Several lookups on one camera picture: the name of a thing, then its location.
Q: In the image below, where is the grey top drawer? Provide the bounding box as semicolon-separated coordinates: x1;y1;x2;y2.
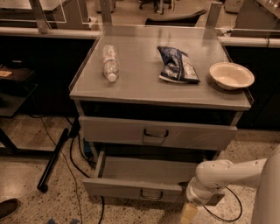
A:
79;116;237;151

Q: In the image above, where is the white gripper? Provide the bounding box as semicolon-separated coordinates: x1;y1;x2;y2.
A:
179;178;216;224

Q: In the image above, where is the grey drawer cabinet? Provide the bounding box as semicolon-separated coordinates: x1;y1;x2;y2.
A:
68;24;252;165

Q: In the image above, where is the blue chip bag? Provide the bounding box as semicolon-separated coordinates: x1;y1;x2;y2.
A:
157;46;200;84

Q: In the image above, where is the black floor cable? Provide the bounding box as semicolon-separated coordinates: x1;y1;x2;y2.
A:
68;134;105;224

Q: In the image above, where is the clear plastic water bottle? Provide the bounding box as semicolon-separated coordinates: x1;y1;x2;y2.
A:
102;45;120;83

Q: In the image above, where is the black table leg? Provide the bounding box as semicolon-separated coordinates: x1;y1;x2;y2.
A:
37;128;69;193

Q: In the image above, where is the white bowl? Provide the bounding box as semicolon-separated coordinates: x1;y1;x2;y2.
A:
209;62;255;90

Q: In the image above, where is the black office chair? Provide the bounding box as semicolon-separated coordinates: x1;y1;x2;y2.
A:
145;10;207;27

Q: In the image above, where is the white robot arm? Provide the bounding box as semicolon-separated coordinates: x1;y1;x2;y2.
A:
180;146;280;224

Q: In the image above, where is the black side table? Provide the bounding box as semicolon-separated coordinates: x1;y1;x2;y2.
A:
0;66;37;117

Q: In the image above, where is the black looped cable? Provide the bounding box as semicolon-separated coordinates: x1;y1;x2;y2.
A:
202;186;243;223

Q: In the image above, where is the dark shoe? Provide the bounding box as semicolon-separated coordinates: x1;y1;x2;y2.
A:
0;199;21;220

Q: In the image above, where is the grey drawer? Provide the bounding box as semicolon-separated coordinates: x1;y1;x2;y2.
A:
79;116;237;151
81;150;226;207

